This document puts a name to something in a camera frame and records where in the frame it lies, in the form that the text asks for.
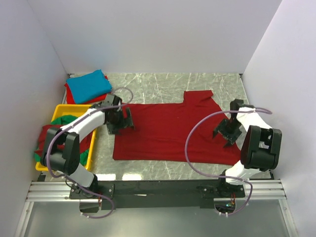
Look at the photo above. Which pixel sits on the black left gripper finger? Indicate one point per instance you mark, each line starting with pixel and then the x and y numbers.
pixel 129 121
pixel 113 129

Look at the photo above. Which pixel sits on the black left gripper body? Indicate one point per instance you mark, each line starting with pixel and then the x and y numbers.
pixel 118 118

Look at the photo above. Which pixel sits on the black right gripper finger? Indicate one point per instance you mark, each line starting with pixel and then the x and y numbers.
pixel 219 128
pixel 229 142

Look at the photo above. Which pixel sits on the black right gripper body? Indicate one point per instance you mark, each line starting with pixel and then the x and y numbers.
pixel 231 129

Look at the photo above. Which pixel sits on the dark red t-shirt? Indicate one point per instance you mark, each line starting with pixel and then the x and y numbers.
pixel 84 144
pixel 162 132

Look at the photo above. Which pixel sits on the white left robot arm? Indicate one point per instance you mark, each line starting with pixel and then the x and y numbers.
pixel 61 150

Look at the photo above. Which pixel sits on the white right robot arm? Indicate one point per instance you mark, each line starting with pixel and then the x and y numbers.
pixel 261 146

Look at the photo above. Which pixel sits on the crumpled dark red t-shirt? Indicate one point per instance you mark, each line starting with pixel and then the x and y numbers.
pixel 84 144

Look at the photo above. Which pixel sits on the folded blue t-shirt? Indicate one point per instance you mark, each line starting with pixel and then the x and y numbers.
pixel 87 86

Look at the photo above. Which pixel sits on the folded bright red t-shirt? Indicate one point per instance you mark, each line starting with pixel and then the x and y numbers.
pixel 70 95

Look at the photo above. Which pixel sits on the green t-shirt in bin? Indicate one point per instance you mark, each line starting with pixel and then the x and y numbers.
pixel 64 120

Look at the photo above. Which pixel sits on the yellow plastic bin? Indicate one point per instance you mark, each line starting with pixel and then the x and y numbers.
pixel 77 111

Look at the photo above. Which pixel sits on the black base crossbar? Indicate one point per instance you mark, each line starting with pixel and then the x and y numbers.
pixel 168 193

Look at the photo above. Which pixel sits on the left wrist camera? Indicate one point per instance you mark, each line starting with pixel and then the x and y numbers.
pixel 112 100

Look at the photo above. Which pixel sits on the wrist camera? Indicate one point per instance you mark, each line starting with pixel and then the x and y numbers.
pixel 112 100
pixel 236 104

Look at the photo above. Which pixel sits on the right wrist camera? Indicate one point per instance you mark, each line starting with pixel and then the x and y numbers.
pixel 236 104

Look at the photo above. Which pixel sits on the aluminium rail frame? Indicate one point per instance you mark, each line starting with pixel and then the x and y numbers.
pixel 59 192

